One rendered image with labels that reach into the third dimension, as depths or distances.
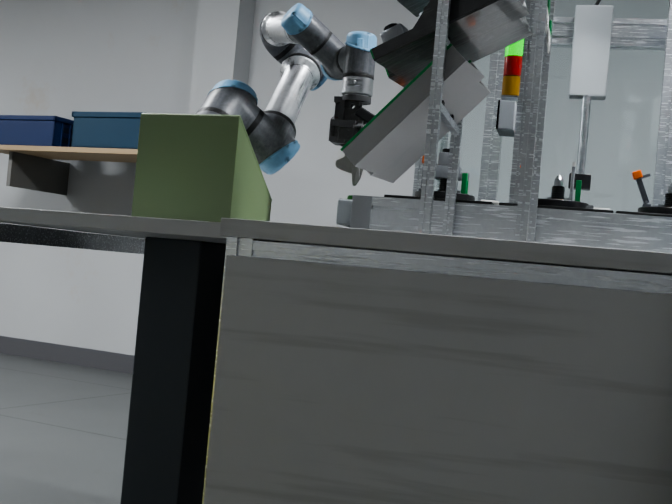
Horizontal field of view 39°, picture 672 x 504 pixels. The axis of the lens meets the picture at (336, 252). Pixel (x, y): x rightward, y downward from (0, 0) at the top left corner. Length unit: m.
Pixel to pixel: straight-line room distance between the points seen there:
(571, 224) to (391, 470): 0.77
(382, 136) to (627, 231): 0.58
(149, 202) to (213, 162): 0.19
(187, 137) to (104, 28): 4.63
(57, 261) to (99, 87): 1.22
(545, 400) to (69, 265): 5.52
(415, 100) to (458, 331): 0.49
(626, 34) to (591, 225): 1.41
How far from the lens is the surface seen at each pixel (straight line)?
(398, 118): 1.78
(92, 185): 6.69
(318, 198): 5.74
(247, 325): 1.56
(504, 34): 1.98
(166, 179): 2.28
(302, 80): 2.67
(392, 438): 1.51
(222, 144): 2.21
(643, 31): 3.39
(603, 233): 2.06
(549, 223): 2.06
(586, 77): 3.28
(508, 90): 2.44
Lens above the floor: 0.79
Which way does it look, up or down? 1 degrees up
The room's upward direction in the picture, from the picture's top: 5 degrees clockwise
